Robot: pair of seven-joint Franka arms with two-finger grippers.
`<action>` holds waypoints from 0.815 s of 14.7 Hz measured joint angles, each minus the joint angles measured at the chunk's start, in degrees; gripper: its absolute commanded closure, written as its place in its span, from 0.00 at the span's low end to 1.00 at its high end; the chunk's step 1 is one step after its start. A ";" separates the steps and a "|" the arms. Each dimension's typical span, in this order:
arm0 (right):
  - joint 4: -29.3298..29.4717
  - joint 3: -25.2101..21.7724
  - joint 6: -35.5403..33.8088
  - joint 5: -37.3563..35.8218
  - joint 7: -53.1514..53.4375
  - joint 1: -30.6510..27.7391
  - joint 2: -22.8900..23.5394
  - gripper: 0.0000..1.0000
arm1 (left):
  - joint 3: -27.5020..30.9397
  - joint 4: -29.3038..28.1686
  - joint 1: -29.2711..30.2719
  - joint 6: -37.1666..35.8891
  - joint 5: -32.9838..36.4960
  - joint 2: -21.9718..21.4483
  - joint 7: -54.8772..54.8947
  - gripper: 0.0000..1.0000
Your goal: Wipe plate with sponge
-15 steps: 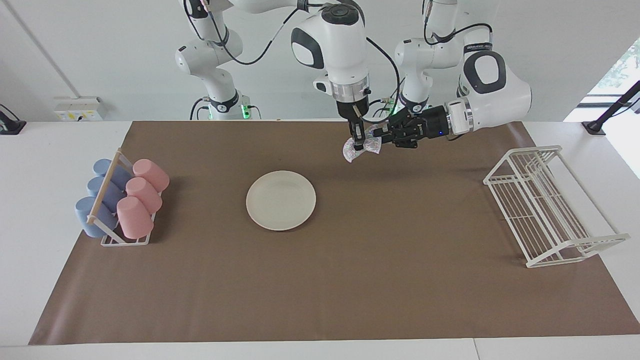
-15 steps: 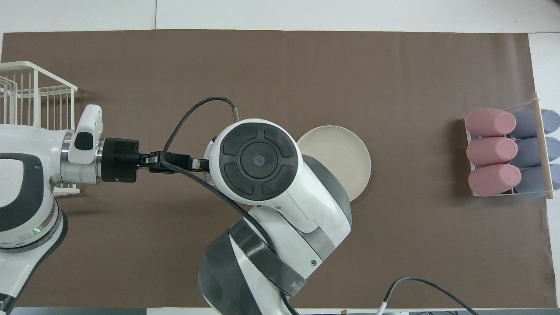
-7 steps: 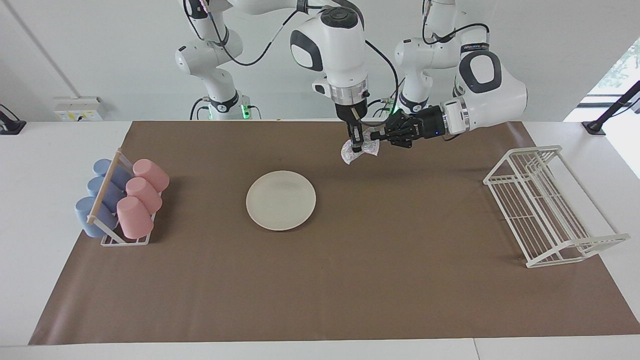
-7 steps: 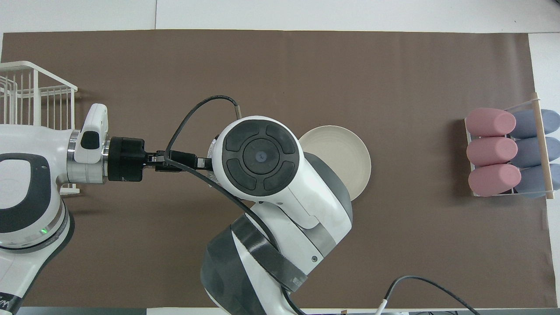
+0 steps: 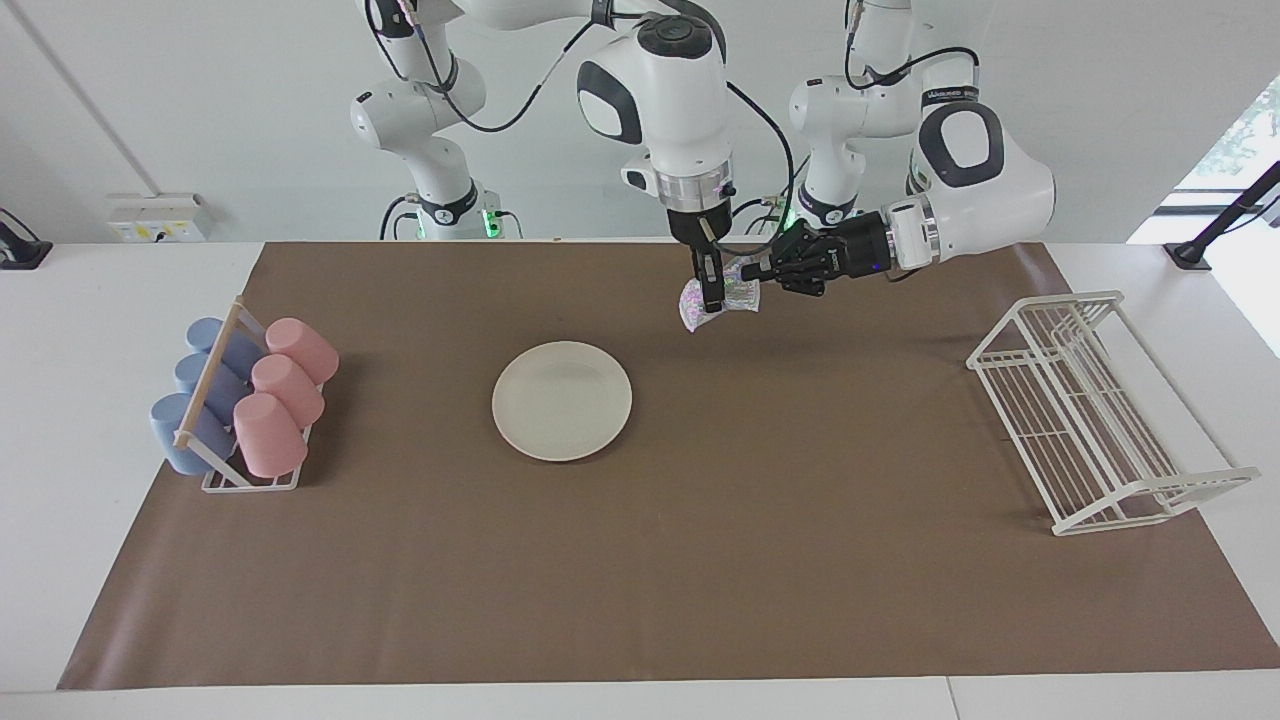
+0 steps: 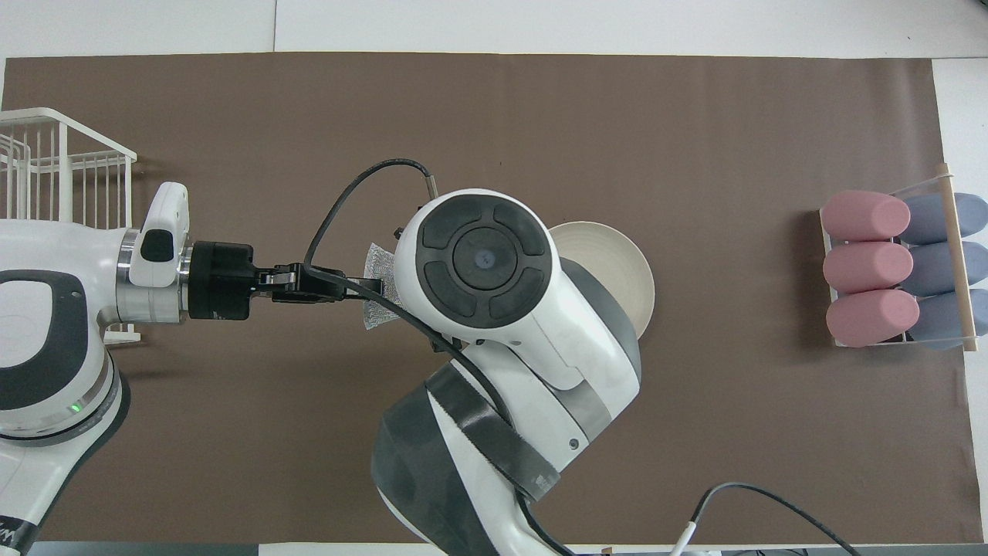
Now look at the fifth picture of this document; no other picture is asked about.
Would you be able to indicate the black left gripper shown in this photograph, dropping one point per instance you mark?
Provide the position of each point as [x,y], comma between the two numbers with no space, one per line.
[845,255]

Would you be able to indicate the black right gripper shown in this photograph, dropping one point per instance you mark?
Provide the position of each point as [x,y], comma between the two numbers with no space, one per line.
[698,225]

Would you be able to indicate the round cream plate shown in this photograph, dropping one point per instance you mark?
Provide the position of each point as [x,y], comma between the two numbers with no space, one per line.
[562,400]

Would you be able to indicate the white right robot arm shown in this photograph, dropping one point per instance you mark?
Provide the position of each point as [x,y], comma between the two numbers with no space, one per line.
[680,110]

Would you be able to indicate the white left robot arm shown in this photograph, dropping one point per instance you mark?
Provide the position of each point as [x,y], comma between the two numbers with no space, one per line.
[1000,200]

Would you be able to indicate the brown paper table mat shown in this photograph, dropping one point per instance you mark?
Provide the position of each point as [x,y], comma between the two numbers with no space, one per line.
[700,580]

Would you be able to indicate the pink plastic cup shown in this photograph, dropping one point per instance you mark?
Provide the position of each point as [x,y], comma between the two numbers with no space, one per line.
[305,350]
[290,390]
[270,438]

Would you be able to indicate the blue plastic cup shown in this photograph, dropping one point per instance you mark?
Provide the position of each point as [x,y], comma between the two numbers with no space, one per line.
[240,352]
[168,440]
[222,392]

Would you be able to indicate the white cup rack wooden bar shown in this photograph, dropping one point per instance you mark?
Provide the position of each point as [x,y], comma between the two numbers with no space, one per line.
[205,400]

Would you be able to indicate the black table clamp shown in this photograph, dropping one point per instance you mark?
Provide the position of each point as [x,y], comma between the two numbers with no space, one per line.
[20,250]

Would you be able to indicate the white wall outlet box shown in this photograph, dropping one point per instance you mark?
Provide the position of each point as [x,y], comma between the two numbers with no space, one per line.
[160,218]

